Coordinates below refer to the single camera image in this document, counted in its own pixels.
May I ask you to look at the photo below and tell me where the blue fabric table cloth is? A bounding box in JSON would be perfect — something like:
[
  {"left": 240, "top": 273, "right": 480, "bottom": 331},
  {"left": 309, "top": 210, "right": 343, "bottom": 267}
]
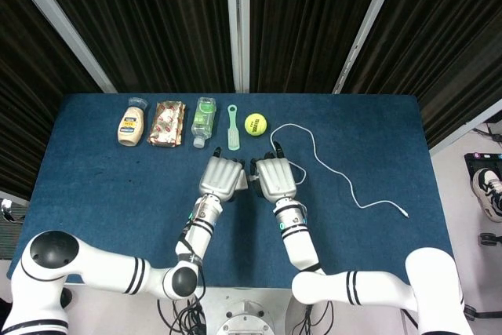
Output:
[{"left": 7, "top": 93, "right": 455, "bottom": 289}]

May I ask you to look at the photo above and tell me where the white power adapter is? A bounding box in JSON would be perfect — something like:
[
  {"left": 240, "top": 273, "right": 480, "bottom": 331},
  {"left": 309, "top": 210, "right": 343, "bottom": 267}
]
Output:
[{"left": 238, "top": 172, "right": 258, "bottom": 191}]

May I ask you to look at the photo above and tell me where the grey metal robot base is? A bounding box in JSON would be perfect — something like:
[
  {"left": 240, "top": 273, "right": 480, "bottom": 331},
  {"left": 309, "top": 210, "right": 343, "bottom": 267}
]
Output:
[{"left": 203, "top": 287, "right": 300, "bottom": 335}]

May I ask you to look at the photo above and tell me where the white black sneaker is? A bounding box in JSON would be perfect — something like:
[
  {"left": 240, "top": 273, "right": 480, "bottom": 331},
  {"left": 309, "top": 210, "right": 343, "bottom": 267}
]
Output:
[{"left": 471, "top": 167, "right": 502, "bottom": 223}]

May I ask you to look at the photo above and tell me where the dark pleated curtain panel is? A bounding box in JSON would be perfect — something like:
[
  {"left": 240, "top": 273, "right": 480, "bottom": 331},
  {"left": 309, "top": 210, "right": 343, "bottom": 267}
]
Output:
[
  {"left": 249, "top": 0, "right": 390, "bottom": 95},
  {"left": 344, "top": 0, "right": 502, "bottom": 148},
  {"left": 27, "top": 0, "right": 237, "bottom": 95},
  {"left": 0, "top": 0, "right": 107, "bottom": 201}
]

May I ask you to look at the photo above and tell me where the clear green-label water bottle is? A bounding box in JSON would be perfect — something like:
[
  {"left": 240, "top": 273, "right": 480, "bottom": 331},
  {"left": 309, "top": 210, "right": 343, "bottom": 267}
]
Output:
[{"left": 191, "top": 96, "right": 218, "bottom": 149}]

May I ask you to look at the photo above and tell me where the yellow tennis ball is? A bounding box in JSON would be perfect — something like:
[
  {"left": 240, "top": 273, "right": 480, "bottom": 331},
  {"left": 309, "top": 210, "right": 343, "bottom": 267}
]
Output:
[{"left": 244, "top": 112, "right": 269, "bottom": 137}]

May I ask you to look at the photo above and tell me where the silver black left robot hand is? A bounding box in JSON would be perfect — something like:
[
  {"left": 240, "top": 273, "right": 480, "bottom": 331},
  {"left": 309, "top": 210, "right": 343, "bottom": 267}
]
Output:
[{"left": 198, "top": 146, "right": 249, "bottom": 203}]

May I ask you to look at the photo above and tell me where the black device with lights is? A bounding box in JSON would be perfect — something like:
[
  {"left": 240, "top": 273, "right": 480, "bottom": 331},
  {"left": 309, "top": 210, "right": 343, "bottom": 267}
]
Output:
[{"left": 464, "top": 151, "right": 502, "bottom": 179}]

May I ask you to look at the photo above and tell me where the white upright frame post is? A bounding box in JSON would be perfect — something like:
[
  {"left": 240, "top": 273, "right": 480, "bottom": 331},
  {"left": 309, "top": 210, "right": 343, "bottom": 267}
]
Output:
[{"left": 224, "top": 0, "right": 251, "bottom": 95}]

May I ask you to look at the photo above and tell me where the white USB cable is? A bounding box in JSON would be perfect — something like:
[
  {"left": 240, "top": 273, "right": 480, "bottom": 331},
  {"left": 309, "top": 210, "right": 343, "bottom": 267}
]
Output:
[{"left": 269, "top": 122, "right": 411, "bottom": 220}]

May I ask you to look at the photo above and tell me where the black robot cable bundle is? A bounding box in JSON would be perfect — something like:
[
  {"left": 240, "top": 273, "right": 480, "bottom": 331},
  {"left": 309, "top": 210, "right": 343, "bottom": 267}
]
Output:
[{"left": 156, "top": 296, "right": 209, "bottom": 335}]

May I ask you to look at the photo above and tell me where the brown red-printed snack packet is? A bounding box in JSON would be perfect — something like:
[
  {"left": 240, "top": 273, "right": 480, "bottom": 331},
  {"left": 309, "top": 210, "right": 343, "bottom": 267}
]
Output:
[{"left": 146, "top": 100, "right": 187, "bottom": 149}]

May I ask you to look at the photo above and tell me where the pale green clip tool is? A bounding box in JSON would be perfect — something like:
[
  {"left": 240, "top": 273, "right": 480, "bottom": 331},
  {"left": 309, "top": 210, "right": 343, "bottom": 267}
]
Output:
[{"left": 226, "top": 104, "right": 242, "bottom": 153}]

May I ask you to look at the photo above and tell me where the black chair caster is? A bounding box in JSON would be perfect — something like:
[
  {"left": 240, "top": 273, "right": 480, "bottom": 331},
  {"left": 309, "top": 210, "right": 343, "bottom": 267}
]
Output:
[{"left": 478, "top": 232, "right": 502, "bottom": 248}]

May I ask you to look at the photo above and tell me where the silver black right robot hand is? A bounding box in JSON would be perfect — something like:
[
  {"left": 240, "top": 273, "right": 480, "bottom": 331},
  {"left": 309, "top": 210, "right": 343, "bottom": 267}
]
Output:
[{"left": 249, "top": 140, "right": 298, "bottom": 204}]

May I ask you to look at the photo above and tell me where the cream mayonnaise squeeze bottle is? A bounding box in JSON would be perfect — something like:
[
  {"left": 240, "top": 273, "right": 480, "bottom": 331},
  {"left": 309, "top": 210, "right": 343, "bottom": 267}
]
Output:
[{"left": 117, "top": 96, "right": 148, "bottom": 147}]

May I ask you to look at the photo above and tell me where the white slanted frame post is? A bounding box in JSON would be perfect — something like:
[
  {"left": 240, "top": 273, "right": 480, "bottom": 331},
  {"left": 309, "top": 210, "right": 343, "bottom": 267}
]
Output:
[
  {"left": 2, "top": 0, "right": 118, "bottom": 95},
  {"left": 332, "top": 0, "right": 406, "bottom": 95},
  {"left": 428, "top": 109, "right": 502, "bottom": 156}
]

